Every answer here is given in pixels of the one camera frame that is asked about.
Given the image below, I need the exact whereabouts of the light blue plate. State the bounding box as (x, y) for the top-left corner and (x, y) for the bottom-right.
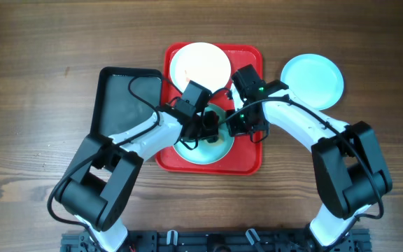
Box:
(281, 54), (344, 110)
(174, 104), (234, 165)

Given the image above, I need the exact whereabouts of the black rectangular tray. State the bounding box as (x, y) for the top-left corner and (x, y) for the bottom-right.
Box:
(90, 66), (162, 137)

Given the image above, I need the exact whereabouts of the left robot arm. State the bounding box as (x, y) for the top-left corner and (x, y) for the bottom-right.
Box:
(47, 78), (215, 251)

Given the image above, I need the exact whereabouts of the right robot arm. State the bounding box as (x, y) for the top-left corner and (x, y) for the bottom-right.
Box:
(224, 64), (393, 251)

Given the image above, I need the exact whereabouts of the white round plate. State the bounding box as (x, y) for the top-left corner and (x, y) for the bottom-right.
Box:
(169, 42), (232, 92)

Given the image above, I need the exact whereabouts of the red plastic tray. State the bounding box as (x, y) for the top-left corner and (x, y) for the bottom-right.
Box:
(155, 42), (263, 175)

